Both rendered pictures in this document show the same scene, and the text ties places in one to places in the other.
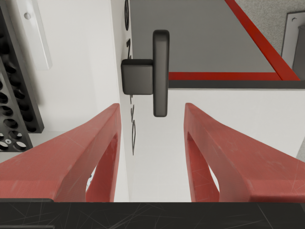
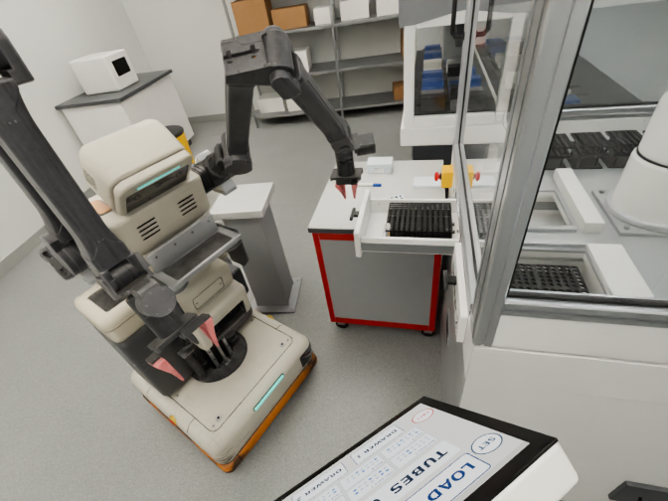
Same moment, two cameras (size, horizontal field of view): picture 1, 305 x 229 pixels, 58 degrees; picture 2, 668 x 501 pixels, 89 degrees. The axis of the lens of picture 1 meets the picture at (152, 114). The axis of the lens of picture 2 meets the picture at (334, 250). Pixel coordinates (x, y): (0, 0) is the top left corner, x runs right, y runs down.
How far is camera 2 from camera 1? 1.09 m
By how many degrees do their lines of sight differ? 20
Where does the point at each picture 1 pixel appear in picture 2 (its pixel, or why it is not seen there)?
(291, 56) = (293, 290)
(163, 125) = not seen: hidden behind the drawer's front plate
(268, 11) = (305, 315)
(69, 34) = (377, 231)
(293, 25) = (291, 305)
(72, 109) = (383, 217)
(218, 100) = (341, 226)
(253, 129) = (329, 218)
